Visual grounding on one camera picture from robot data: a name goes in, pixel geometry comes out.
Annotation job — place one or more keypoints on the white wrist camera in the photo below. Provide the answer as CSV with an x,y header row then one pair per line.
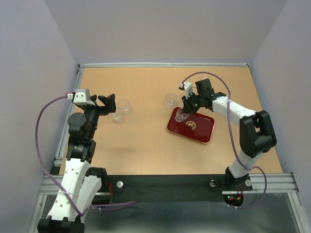
x,y
80,97
187,88

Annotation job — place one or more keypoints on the circuit board with leds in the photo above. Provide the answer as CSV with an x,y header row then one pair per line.
x,y
235,200

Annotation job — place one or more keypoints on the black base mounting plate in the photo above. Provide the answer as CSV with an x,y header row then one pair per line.
x,y
169,188

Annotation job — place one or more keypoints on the red lacquer tray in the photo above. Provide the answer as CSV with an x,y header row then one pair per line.
x,y
197,127

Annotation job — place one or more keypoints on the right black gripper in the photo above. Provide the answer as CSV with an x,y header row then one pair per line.
x,y
187,108

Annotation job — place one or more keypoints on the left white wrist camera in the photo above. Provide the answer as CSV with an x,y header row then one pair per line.
x,y
80,97

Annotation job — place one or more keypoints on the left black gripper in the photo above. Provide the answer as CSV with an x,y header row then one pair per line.
x,y
109,103

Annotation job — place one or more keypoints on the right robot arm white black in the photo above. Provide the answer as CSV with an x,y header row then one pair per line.
x,y
256,132

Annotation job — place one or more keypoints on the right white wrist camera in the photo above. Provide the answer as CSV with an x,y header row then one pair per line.
x,y
187,88

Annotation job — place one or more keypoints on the clear glass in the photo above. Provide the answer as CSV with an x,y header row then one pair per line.
x,y
124,106
171,100
180,115
180,100
116,117

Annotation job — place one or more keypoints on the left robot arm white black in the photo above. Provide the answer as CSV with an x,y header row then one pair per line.
x,y
80,181

